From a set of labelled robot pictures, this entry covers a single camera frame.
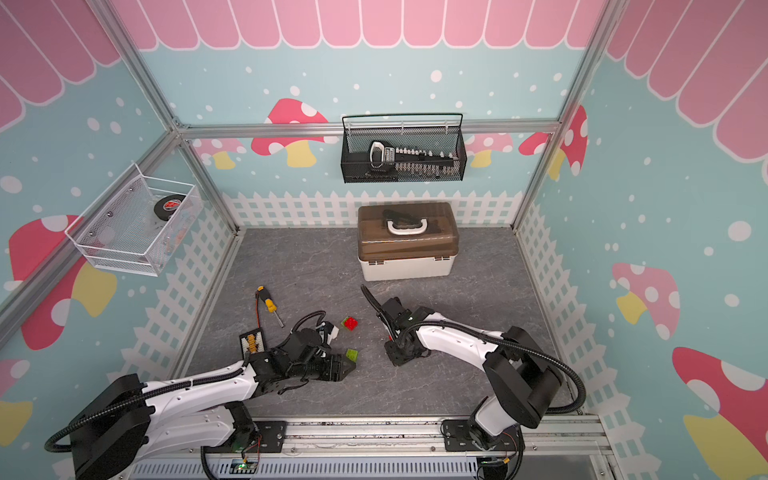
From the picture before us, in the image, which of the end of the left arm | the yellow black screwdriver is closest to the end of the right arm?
the end of the left arm

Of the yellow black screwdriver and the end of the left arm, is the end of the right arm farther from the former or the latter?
the yellow black screwdriver

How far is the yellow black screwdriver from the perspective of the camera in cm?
98
